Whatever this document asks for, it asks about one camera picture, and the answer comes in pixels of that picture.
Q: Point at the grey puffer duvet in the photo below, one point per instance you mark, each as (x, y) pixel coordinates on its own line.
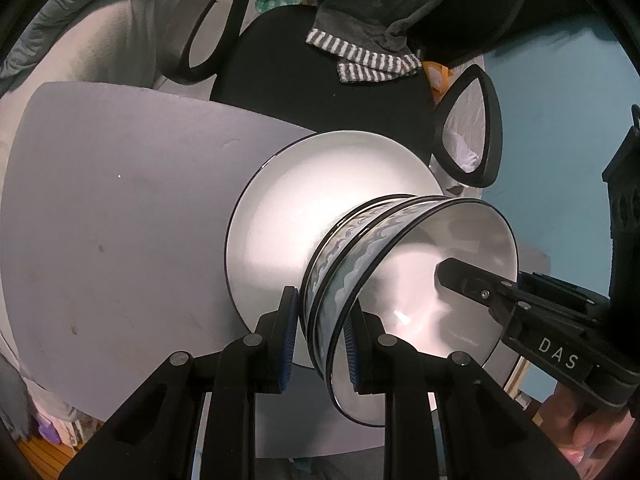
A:
(75, 0)

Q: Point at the black office chair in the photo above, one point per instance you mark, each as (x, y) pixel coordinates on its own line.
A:
(300, 60)

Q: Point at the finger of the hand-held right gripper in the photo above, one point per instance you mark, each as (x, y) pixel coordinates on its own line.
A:
(560, 290)
(470, 280)

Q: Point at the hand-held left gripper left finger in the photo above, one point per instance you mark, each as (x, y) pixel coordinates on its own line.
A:
(287, 330)

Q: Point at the white crumpled cloth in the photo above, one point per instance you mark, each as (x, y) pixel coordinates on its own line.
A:
(467, 157)

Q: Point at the grey crumpled cloth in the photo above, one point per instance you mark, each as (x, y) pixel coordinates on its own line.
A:
(15, 395)

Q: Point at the orange yellow bag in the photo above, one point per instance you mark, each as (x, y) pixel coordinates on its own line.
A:
(440, 77)

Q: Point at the white plate black rim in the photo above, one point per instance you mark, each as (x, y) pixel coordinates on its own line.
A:
(280, 220)

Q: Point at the dark grey hoodie striped cuffs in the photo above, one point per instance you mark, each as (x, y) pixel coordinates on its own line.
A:
(370, 10)

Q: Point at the person's right hand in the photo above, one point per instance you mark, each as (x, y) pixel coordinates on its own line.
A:
(595, 435)

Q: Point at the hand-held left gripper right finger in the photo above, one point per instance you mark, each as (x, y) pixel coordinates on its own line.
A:
(351, 355)

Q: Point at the light grey sofa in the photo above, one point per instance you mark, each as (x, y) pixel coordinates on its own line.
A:
(125, 45)

